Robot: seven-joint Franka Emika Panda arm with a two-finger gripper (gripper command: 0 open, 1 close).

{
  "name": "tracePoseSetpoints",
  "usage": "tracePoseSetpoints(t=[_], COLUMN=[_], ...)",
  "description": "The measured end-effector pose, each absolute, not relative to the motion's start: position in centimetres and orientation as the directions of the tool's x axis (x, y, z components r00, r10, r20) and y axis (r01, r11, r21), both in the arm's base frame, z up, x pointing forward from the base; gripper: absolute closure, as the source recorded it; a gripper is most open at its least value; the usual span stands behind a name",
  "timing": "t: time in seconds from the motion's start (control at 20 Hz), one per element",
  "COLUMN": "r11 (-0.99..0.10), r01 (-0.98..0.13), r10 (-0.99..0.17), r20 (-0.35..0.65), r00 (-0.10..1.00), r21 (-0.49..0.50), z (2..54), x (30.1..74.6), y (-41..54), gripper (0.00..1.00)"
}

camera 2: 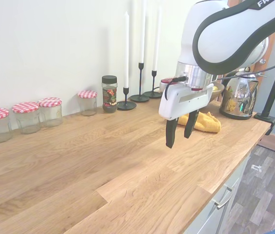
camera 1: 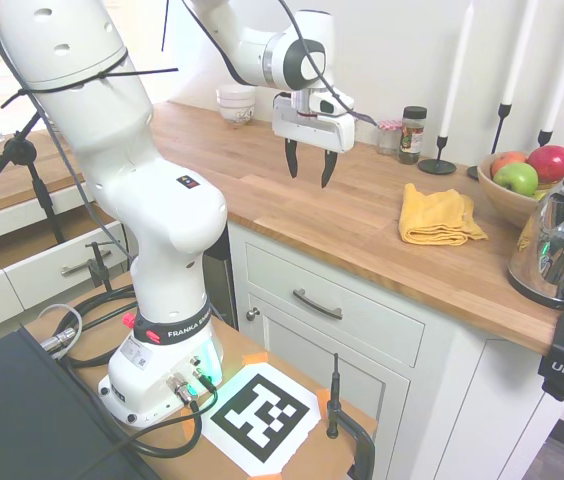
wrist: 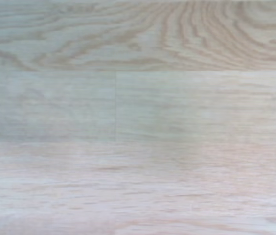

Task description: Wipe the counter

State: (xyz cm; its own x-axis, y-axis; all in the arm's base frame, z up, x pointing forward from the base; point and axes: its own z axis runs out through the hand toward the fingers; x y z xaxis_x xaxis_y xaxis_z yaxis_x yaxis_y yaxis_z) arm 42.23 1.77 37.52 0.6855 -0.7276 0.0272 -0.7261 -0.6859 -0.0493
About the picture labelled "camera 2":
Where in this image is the black candle holder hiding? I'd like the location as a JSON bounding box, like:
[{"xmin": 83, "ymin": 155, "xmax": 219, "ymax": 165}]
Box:
[
  {"xmin": 117, "ymin": 86, "xmax": 137, "ymax": 111},
  {"xmin": 129, "ymin": 62, "xmax": 150, "ymax": 102},
  {"xmin": 142, "ymin": 70, "xmax": 163, "ymax": 99}
]

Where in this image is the silver door handle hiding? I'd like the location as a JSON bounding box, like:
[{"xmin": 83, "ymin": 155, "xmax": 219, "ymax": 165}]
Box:
[{"xmin": 255, "ymin": 58, "xmax": 267, "ymax": 78}]

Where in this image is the yellow cloth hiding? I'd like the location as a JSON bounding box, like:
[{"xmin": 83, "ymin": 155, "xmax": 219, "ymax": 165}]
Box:
[{"xmin": 177, "ymin": 111, "xmax": 222, "ymax": 134}]

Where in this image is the metal drawer handle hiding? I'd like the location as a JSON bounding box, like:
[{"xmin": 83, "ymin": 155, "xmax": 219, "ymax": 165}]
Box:
[{"xmin": 213, "ymin": 186, "xmax": 233, "ymax": 210}]

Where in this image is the black camera stand clamp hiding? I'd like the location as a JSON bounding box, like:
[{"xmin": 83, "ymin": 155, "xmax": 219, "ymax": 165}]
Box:
[{"xmin": 254, "ymin": 36, "xmax": 275, "ymax": 136}]

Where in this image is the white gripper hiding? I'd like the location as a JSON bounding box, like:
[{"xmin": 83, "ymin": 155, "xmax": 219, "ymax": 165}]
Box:
[{"xmin": 158, "ymin": 82, "xmax": 214, "ymax": 149}]

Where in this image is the wooden bowl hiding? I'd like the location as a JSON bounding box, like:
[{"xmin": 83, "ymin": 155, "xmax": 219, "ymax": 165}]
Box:
[{"xmin": 210, "ymin": 81, "xmax": 226, "ymax": 102}]

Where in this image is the stainless steel kettle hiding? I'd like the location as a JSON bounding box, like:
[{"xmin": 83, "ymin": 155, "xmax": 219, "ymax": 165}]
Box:
[{"xmin": 219, "ymin": 69, "xmax": 260, "ymax": 120}]

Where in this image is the wooden door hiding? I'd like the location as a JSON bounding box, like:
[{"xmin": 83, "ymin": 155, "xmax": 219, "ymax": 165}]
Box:
[{"xmin": 227, "ymin": 0, "xmax": 275, "ymax": 108}]

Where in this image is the coffee jar black lid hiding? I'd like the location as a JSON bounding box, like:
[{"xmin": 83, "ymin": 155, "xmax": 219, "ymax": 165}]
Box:
[{"xmin": 101, "ymin": 75, "xmax": 118, "ymax": 114}]

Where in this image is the black cable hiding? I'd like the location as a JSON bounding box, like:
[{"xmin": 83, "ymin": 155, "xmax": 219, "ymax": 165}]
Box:
[{"xmin": 164, "ymin": 55, "xmax": 275, "ymax": 100}]

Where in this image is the white cabinet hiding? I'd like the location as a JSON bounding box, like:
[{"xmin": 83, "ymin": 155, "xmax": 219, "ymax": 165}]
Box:
[{"xmin": 183, "ymin": 146, "xmax": 253, "ymax": 234}]

